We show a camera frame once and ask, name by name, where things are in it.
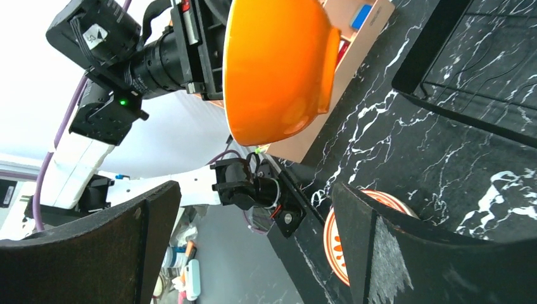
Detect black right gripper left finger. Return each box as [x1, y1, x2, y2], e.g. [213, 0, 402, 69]
[1, 181, 181, 303]

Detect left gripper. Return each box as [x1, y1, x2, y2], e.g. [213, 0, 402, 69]
[170, 0, 229, 101]

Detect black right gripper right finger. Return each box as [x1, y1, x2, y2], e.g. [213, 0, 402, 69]
[331, 183, 536, 303]

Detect orange glossy bowl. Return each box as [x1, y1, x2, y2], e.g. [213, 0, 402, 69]
[222, 1, 340, 146]

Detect black wire dish rack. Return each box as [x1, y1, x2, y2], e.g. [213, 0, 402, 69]
[392, 1, 536, 147]

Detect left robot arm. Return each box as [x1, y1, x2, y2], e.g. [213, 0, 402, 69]
[32, 1, 231, 231]

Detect orange patterned bowl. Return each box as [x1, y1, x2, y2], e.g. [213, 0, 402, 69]
[323, 189, 419, 286]

